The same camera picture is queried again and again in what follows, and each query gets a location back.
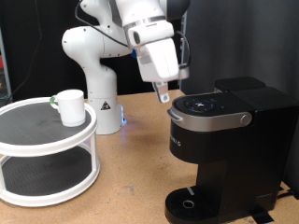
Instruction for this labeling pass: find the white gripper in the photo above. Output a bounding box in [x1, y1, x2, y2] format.
[135, 37, 182, 104]

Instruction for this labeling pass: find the black Keurig coffee machine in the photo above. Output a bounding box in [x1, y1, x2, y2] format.
[164, 76, 299, 224]

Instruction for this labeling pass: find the dark grey partition panel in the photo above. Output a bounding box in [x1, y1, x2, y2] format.
[179, 0, 299, 200]

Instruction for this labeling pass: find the black backdrop curtain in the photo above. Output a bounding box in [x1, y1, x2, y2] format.
[0, 0, 183, 104]

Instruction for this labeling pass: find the white two-tier turntable shelf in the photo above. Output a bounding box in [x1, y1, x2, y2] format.
[0, 96, 101, 208]

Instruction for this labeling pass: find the black tape piece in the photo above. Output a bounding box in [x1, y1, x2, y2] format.
[249, 207, 276, 224]

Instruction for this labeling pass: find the grey metal pole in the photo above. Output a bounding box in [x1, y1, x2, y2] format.
[0, 26, 13, 104]

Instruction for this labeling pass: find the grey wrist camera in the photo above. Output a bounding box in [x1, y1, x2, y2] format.
[178, 66, 191, 80]

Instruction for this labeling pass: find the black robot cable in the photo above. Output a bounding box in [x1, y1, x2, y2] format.
[74, 0, 192, 71]

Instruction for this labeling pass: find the white mug green taped handle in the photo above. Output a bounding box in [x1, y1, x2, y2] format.
[50, 89, 87, 128]

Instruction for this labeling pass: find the black power cable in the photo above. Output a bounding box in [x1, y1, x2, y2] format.
[276, 186, 295, 200]

